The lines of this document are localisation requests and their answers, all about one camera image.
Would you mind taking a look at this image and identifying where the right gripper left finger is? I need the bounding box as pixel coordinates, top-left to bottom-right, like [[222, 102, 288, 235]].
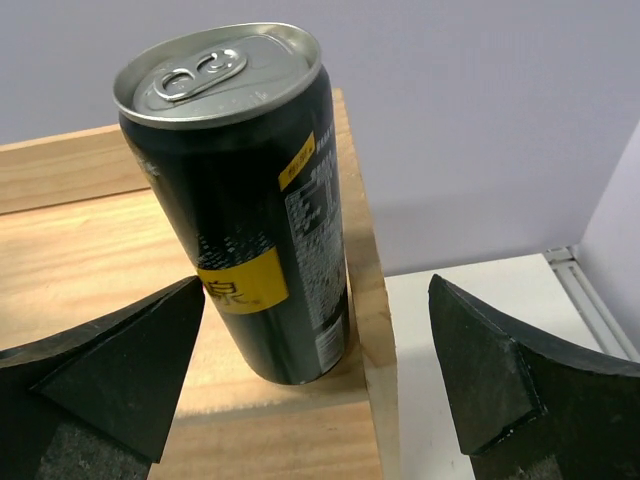
[[1, 276, 205, 479]]

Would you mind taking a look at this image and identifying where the aluminium side rail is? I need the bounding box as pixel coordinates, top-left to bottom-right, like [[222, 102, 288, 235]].
[[544, 247, 639, 363]]

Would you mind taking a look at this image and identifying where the wooden two-tier shelf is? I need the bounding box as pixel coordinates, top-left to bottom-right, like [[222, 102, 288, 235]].
[[1, 90, 401, 479]]

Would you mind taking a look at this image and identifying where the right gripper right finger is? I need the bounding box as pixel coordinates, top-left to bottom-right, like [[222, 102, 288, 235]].
[[428, 275, 639, 479]]

